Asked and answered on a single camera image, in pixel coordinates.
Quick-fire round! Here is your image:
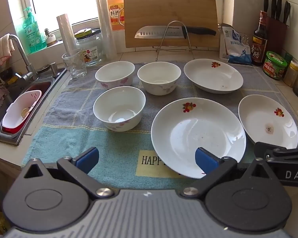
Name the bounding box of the wooden cutting board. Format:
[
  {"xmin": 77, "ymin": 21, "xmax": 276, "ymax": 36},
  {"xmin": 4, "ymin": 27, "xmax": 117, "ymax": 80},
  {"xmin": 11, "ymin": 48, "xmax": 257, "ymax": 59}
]
[{"xmin": 123, "ymin": 0, "xmax": 219, "ymax": 49}]

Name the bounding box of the large cooking wine bottle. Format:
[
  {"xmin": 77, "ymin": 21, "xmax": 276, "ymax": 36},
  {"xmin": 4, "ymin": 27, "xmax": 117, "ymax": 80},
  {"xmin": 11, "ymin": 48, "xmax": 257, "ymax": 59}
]
[{"xmin": 106, "ymin": 0, "xmax": 126, "ymax": 32}]

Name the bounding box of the black handled kitchen knife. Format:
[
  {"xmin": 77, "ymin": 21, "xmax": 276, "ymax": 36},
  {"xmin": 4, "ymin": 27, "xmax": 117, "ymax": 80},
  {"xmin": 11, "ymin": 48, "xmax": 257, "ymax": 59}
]
[{"xmin": 134, "ymin": 25, "xmax": 217, "ymax": 39}]

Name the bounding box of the clear drinking glass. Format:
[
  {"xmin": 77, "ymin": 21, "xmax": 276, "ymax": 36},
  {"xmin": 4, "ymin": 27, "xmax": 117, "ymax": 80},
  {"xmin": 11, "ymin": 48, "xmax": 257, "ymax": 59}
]
[{"xmin": 62, "ymin": 48, "xmax": 88, "ymax": 80}]

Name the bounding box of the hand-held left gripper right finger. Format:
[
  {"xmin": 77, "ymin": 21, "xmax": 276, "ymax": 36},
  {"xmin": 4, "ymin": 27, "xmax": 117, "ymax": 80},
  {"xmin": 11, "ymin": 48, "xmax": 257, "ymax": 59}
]
[{"xmin": 182, "ymin": 147, "xmax": 276, "ymax": 199}]

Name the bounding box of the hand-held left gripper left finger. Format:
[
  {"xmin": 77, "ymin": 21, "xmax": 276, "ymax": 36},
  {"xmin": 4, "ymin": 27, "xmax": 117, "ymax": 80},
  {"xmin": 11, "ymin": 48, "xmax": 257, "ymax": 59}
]
[{"xmin": 22, "ymin": 147, "xmax": 115, "ymax": 199}]

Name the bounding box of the white bowl with pink flowers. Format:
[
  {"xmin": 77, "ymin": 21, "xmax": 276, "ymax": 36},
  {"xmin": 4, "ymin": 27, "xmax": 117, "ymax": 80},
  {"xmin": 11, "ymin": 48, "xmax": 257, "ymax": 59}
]
[
  {"xmin": 95, "ymin": 61, "xmax": 135, "ymax": 90},
  {"xmin": 137, "ymin": 62, "xmax": 182, "ymax": 96},
  {"xmin": 93, "ymin": 86, "xmax": 146, "ymax": 132}
]

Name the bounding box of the grey and teal checked towel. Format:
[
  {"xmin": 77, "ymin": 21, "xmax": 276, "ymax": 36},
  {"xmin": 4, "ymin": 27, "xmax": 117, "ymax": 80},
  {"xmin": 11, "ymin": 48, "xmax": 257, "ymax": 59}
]
[{"xmin": 21, "ymin": 61, "xmax": 298, "ymax": 189}]

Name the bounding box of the large plastic wrap roll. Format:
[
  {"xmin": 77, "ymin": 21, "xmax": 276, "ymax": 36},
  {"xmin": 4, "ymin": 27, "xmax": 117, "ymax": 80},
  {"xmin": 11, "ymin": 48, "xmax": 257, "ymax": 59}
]
[{"xmin": 94, "ymin": 0, "xmax": 118, "ymax": 60}]

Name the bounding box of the green dish soap bottle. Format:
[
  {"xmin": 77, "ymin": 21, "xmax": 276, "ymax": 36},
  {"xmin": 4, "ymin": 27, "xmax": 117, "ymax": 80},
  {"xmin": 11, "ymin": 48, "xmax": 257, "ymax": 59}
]
[{"xmin": 22, "ymin": 6, "xmax": 47, "ymax": 54}]

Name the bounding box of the dark red knife block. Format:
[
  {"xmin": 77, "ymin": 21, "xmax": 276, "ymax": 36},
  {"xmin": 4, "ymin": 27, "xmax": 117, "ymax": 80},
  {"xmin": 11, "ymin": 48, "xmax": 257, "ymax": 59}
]
[{"xmin": 266, "ymin": 16, "xmax": 288, "ymax": 55}]

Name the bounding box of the stained white plate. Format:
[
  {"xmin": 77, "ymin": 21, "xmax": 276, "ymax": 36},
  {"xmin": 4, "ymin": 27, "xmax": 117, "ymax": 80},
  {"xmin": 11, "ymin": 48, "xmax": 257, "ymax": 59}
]
[{"xmin": 238, "ymin": 94, "xmax": 298, "ymax": 152}]

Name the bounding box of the green lidded sauce jar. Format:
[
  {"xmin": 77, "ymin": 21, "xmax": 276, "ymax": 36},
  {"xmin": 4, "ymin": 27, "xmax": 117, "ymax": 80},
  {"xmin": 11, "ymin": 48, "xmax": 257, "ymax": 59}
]
[{"xmin": 263, "ymin": 51, "xmax": 288, "ymax": 80}]

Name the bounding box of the metal sink knob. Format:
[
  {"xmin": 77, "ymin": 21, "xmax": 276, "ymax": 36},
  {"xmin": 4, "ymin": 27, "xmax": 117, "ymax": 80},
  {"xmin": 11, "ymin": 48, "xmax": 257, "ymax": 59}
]
[{"xmin": 48, "ymin": 63, "xmax": 61, "ymax": 78}]

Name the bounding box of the red basin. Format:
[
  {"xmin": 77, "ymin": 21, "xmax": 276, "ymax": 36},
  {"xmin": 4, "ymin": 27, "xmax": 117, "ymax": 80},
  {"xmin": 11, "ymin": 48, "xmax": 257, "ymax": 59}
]
[{"xmin": 1, "ymin": 121, "xmax": 28, "ymax": 135}]

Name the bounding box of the glass jar with lid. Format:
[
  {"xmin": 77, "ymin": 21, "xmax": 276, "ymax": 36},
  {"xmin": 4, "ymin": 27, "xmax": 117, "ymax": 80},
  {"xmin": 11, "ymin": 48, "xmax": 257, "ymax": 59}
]
[{"xmin": 74, "ymin": 28, "xmax": 104, "ymax": 66}]

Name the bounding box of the small potted plant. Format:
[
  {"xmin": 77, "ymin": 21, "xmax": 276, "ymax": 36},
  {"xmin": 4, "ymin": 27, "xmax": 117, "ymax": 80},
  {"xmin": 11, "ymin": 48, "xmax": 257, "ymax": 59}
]
[{"xmin": 44, "ymin": 28, "xmax": 57, "ymax": 47}]

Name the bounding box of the metal faucet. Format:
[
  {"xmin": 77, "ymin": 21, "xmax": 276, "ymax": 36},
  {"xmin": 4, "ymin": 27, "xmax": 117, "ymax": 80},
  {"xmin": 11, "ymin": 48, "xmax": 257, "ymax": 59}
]
[{"xmin": 7, "ymin": 34, "xmax": 40, "ymax": 81}]

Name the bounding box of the yellow lid spice jar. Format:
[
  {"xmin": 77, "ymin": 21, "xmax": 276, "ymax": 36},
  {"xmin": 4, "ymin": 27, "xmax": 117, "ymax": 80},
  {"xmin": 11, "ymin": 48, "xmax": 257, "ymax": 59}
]
[{"xmin": 283, "ymin": 60, "xmax": 298, "ymax": 87}]

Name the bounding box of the pink striped dishcloth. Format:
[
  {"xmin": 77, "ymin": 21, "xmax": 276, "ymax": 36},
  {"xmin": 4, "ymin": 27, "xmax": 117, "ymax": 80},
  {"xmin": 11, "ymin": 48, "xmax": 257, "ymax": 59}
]
[{"xmin": 0, "ymin": 33, "xmax": 15, "ymax": 62}]

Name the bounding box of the white plate with fruit print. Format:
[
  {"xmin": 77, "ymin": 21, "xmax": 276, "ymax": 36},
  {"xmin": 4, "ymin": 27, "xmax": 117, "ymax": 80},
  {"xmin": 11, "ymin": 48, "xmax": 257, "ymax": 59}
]
[
  {"xmin": 151, "ymin": 97, "xmax": 247, "ymax": 179},
  {"xmin": 183, "ymin": 59, "xmax": 244, "ymax": 95}
]

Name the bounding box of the white and blue salt bag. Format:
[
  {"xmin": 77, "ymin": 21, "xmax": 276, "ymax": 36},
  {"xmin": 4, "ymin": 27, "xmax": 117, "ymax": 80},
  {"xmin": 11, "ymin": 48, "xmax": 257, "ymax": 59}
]
[{"xmin": 219, "ymin": 23, "xmax": 254, "ymax": 65}]

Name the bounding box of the small plastic wrap roll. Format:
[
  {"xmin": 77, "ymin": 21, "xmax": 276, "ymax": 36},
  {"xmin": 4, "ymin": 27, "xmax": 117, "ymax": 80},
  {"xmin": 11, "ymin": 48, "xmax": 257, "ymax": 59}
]
[{"xmin": 56, "ymin": 14, "xmax": 77, "ymax": 55}]

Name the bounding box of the metal wire rack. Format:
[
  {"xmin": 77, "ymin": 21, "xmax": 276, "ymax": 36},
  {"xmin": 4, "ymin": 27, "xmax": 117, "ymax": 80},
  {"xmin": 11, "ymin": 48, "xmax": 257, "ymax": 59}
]
[{"xmin": 153, "ymin": 20, "xmax": 199, "ymax": 61}]

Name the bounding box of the white colander basket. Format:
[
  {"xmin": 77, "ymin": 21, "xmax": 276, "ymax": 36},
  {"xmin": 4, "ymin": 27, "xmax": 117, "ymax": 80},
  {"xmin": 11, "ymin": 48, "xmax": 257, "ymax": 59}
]
[{"xmin": 2, "ymin": 90, "xmax": 43, "ymax": 129}]

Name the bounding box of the dark vinegar bottle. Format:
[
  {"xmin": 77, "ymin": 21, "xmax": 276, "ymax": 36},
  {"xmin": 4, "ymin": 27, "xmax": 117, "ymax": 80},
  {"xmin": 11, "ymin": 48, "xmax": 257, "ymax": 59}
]
[{"xmin": 253, "ymin": 10, "xmax": 269, "ymax": 66}]

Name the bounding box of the stainless steel sink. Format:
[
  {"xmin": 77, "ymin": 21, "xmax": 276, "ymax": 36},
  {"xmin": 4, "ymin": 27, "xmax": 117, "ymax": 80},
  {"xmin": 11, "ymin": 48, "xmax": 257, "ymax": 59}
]
[{"xmin": 0, "ymin": 66, "xmax": 68, "ymax": 146}]

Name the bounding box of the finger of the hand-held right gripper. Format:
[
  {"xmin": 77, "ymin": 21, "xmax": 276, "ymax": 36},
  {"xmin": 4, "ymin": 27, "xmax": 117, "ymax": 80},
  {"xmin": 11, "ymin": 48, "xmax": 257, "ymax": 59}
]
[{"xmin": 254, "ymin": 141, "xmax": 298, "ymax": 163}]

